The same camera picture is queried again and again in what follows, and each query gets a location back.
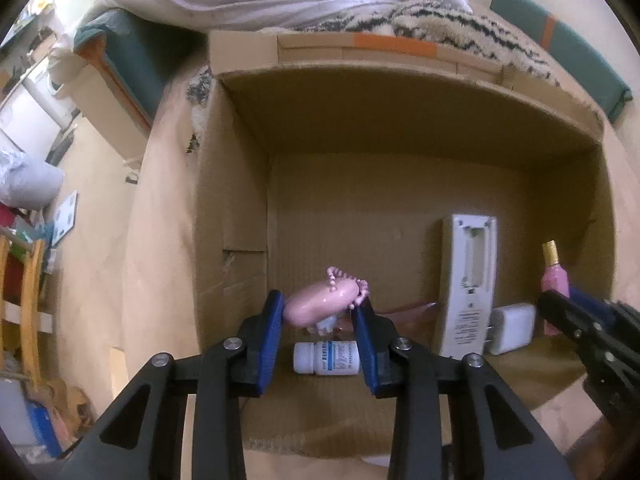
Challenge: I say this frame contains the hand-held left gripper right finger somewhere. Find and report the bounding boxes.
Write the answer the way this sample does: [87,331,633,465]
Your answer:
[351,297,576,480]

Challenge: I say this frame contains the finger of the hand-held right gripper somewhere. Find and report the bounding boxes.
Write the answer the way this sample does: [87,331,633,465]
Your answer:
[537,289,608,363]
[569,286,618,321]

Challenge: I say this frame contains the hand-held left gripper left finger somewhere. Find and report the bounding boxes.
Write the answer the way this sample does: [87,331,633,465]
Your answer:
[60,289,287,480]

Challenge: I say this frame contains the small pink bottle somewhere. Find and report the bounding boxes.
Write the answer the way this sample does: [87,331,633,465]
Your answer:
[540,241,571,337]

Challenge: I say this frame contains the white pill bottle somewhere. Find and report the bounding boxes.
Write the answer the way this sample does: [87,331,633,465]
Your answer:
[293,341,362,376]

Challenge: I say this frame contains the white charger plug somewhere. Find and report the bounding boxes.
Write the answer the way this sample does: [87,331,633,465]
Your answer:
[482,302,537,356]

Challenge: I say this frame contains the pink foot-shaped toy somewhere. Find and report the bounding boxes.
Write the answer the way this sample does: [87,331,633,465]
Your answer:
[284,266,441,336]

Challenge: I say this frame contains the white rectangular device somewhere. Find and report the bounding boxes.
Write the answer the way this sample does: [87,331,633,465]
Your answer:
[432,214,498,360]

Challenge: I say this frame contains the brown cardboard box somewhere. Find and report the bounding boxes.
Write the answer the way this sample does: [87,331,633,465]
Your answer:
[187,30,618,458]

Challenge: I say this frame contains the white bathroom scale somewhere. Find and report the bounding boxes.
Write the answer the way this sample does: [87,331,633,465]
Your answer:
[50,191,79,248]

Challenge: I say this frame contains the yellow wooden rack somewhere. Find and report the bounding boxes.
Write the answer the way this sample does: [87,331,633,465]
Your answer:
[0,232,56,396]

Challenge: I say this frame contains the blue box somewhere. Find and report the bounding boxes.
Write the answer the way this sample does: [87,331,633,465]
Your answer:
[25,400,63,457]

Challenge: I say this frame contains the grey stuffed bag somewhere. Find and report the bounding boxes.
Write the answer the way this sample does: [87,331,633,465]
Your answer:
[0,149,66,211]

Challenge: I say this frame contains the teal padded bed end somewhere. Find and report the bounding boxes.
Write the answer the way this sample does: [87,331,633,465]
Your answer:
[74,7,211,133]

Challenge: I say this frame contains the black patterned cream blanket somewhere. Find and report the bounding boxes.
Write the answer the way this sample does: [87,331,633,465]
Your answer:
[186,0,563,153]

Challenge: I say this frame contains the white washing machine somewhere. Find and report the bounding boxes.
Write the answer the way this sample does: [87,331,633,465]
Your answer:
[22,62,78,131]

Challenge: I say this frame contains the white kitchen base cabinet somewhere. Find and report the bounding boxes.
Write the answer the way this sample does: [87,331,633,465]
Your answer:
[0,92,56,161]

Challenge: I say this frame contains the teal cushion with orange strap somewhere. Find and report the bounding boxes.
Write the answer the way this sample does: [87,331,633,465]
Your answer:
[490,0,632,123]

